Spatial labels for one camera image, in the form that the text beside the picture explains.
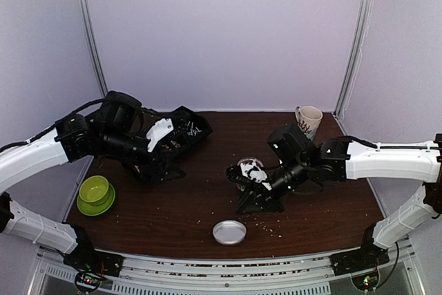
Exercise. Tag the green plate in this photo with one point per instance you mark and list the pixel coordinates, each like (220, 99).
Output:
(91, 210)

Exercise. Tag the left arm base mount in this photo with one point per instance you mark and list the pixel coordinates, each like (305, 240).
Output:
(84, 257)

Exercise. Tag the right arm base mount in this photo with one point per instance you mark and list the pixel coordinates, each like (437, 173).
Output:
(368, 256)

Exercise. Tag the clear plastic jar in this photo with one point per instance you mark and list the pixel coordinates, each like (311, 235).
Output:
(252, 169)

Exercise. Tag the ceramic mug coral pattern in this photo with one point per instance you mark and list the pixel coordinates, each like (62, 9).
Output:
(308, 119)

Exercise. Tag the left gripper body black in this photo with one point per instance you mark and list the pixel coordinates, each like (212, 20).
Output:
(114, 144)

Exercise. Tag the black three-compartment candy tray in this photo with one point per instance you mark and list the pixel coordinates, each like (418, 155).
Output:
(189, 129)

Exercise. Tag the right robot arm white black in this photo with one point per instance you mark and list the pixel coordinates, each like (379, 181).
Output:
(337, 160)

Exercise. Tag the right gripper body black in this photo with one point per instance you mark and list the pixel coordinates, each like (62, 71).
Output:
(296, 170)

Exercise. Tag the round metal jar lid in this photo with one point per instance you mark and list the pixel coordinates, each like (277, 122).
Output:
(229, 232)

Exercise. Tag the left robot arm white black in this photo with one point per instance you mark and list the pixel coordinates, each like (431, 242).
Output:
(69, 139)

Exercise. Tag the aluminium frame post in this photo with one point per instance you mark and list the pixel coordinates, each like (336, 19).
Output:
(354, 55)
(92, 46)

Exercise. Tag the green bowl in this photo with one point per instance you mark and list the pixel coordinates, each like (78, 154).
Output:
(94, 190)

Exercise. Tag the left aluminium frame post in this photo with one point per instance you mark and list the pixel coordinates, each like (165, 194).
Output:
(92, 46)

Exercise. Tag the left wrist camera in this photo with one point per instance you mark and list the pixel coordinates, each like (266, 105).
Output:
(158, 131)

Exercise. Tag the right aluminium frame post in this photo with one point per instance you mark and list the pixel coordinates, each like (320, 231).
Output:
(354, 55)

